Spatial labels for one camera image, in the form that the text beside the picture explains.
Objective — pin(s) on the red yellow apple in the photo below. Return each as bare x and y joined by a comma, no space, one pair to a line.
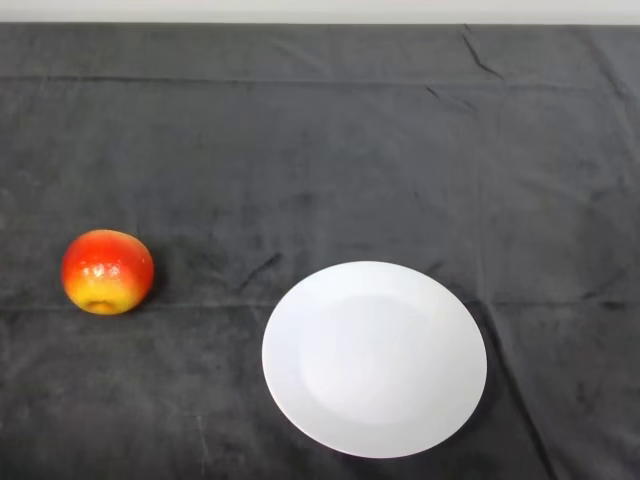
107,267

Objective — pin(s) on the white round plate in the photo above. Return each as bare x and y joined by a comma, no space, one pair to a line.
374,360

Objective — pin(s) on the black cloth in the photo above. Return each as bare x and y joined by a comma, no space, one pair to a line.
320,150

